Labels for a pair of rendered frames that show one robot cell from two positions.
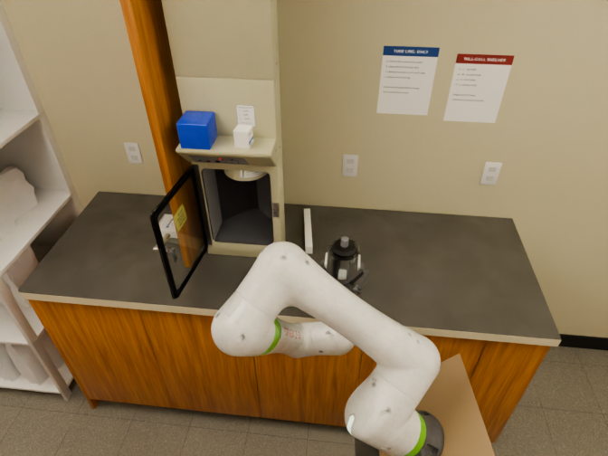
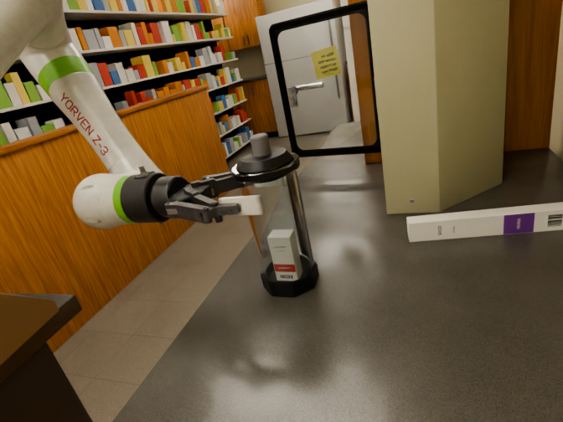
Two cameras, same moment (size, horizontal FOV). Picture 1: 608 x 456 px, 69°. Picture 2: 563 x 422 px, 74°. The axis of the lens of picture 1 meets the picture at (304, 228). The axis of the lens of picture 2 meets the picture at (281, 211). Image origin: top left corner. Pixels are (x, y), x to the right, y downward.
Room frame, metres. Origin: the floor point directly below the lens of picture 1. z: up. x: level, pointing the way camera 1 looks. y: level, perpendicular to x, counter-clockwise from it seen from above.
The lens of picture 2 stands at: (1.37, -0.69, 1.32)
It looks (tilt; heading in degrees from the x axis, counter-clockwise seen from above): 23 degrees down; 107
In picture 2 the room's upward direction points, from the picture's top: 12 degrees counter-clockwise
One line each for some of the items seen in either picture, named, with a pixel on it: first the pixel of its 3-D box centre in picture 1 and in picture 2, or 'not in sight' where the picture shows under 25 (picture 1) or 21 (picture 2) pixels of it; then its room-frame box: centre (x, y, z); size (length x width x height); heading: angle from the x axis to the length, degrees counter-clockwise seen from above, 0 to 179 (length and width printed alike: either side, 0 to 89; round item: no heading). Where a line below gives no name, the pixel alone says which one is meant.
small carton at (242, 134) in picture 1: (243, 136); not in sight; (1.33, 0.20, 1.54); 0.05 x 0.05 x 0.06; 78
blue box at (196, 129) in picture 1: (197, 129); not in sight; (1.35, 0.35, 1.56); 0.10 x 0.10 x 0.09; 84
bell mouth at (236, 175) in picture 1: (246, 162); not in sight; (1.49, 0.22, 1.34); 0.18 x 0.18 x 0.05
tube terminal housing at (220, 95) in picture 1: (242, 163); (438, 12); (1.52, 0.24, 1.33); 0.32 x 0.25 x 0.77; 84
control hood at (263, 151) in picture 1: (228, 156); not in sight; (1.33, 0.26, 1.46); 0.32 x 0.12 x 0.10; 84
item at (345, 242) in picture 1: (344, 245); (262, 156); (1.19, -0.15, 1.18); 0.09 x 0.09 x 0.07
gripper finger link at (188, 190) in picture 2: (353, 279); (202, 203); (1.08, -0.17, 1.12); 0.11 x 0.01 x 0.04; 138
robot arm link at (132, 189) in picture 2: not in sight; (151, 196); (0.95, -0.12, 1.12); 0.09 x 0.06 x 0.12; 84
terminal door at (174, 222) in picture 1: (183, 233); (327, 89); (1.24, 0.44, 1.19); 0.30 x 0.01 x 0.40; 166
